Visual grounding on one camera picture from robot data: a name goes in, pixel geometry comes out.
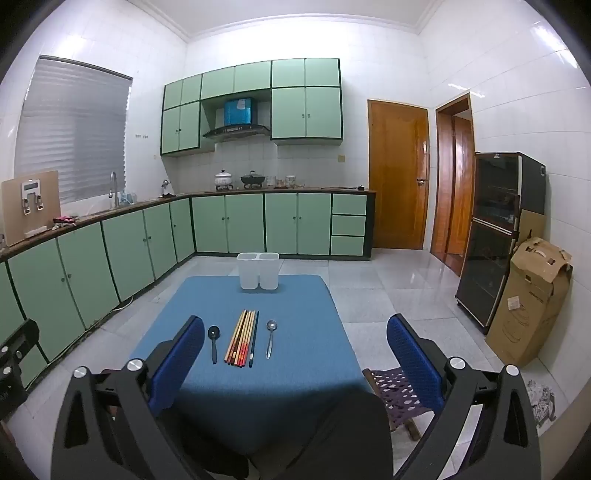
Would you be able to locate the pink cloth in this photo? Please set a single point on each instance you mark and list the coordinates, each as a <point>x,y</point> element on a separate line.
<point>63,220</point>

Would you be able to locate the range hood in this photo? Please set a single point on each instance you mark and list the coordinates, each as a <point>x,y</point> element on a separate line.
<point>238,130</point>

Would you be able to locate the glass jar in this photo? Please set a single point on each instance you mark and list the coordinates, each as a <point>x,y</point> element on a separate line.
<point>290,181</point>
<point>270,181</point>

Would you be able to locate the white double utensil holder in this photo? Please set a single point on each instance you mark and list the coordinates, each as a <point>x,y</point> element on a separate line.
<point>258,272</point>

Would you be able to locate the closed wooden door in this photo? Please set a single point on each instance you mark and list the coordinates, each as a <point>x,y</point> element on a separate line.
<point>397,175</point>

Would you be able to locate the green base kitchen cabinets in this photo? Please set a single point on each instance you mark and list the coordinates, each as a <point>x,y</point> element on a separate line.
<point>244,224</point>

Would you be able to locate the dish rack items by sink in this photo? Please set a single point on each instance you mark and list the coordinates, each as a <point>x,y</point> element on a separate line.
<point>128,197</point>

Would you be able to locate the open wooden door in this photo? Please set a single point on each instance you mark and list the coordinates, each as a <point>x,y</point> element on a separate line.
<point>445,184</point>

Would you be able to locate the patterned cloth on floor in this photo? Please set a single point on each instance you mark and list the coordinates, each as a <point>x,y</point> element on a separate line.
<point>542,399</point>

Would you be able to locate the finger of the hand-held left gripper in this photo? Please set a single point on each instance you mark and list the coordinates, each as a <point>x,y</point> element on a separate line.
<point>25,334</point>

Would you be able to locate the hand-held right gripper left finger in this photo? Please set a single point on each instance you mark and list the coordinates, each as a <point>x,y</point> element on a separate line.
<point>178,364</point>

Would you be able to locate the black chopstick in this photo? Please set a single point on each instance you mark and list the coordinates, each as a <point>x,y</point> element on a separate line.
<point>254,341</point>

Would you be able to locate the row of wooden chopsticks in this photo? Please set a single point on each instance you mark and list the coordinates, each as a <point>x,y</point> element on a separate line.
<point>238,341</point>

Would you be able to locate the wooden board with white device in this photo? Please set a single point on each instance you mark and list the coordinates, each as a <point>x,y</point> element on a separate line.
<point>14,212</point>

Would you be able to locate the blue tablecloth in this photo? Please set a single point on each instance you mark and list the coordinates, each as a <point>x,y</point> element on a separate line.
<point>286,383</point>

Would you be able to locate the tall cardboard box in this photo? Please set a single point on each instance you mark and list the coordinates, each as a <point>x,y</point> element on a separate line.
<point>526,314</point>

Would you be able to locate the steel faucet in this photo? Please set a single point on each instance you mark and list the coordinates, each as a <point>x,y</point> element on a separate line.
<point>114,189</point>

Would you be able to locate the grey window blind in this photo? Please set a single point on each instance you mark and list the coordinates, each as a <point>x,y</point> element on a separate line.
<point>74,134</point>

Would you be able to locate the black glass-front cabinet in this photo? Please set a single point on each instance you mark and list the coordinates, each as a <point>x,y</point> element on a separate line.
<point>494,240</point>

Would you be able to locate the steel spoon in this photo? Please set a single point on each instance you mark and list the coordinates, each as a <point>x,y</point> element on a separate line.
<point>271,325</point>

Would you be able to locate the flat cardboard sheet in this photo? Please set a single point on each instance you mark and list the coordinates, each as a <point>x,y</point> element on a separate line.
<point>531,226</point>

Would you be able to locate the green wall cabinets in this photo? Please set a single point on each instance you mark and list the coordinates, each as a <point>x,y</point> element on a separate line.
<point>304,110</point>

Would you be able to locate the black wok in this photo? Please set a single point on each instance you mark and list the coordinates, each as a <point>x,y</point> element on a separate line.
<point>251,179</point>

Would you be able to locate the black spoon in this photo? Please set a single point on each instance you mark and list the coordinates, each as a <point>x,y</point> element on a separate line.
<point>214,332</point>

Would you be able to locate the small kettle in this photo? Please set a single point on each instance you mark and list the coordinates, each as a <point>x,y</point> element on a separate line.
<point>166,188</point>

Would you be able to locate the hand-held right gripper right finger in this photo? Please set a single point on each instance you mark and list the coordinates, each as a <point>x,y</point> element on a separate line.
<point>415,364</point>

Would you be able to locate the white lidded pot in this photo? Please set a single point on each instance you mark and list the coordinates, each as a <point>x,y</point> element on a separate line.
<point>224,179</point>

